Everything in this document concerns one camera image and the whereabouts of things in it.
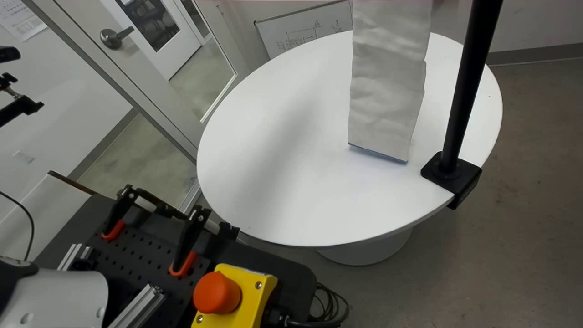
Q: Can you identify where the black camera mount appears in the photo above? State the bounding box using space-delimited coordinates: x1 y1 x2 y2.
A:
0 73 42 128

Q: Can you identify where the black orange clamp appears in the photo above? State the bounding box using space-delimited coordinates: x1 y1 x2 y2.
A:
168 206 209 279
100 184 157 243

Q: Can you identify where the round white table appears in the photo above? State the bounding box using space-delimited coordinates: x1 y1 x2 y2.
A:
195 30 505 268

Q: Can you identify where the right black orange clamp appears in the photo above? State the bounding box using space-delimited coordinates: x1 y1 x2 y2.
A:
168 206 209 279

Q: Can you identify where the black cable bundle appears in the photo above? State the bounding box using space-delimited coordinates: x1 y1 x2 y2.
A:
275 285 352 328

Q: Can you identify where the white door with handle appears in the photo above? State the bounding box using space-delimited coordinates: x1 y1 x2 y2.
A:
98 0 206 82

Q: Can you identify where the white cloth with blue stripe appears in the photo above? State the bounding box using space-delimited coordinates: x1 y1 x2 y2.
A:
348 0 434 163

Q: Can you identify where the left black orange clamp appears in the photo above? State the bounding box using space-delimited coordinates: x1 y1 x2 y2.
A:
100 184 157 243

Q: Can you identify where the yellow emergency stop box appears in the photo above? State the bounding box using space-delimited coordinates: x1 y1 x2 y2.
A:
191 263 279 328

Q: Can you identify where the black pole clamp base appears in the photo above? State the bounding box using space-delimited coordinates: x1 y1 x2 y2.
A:
421 154 483 210

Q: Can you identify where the leaning whiteboard with drawings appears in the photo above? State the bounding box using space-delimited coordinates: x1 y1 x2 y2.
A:
253 0 353 59

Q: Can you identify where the aluminium extrusion rail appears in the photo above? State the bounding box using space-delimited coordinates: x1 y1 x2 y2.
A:
107 285 166 328

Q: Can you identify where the black perforated mounting board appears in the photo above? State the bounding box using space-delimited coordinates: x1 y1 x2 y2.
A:
36 195 317 328

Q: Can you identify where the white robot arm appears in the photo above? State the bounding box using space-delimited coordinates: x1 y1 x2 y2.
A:
0 257 109 328

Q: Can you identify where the black vertical pole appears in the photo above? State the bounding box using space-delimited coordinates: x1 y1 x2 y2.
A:
439 0 505 174

